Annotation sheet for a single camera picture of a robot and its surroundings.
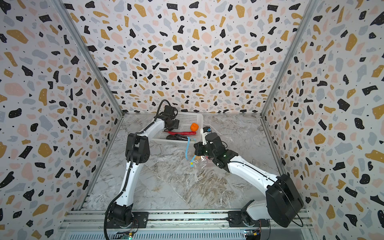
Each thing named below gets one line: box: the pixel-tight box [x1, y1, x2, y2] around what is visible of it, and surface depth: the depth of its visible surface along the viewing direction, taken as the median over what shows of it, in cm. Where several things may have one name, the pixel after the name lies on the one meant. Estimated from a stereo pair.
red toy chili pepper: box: [162, 131, 197, 136], surface depth 111 cm
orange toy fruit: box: [190, 123, 199, 132], surface depth 111 cm
